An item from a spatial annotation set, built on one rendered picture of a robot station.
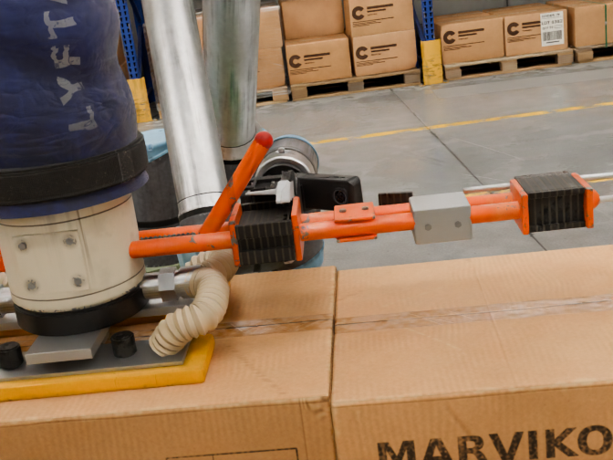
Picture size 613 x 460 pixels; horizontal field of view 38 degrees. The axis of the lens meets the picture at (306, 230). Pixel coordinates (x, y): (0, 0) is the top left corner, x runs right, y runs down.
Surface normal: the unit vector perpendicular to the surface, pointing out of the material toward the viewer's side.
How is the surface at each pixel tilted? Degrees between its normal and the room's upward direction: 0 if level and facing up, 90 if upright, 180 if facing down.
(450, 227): 90
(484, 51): 92
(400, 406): 90
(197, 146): 61
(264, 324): 0
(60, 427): 90
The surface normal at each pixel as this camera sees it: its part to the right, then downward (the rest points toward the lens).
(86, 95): 0.70, -0.15
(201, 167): 0.21, -0.23
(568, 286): -0.12, -0.94
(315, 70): 0.04, 0.33
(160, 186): 0.26, 0.33
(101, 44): 0.93, 0.22
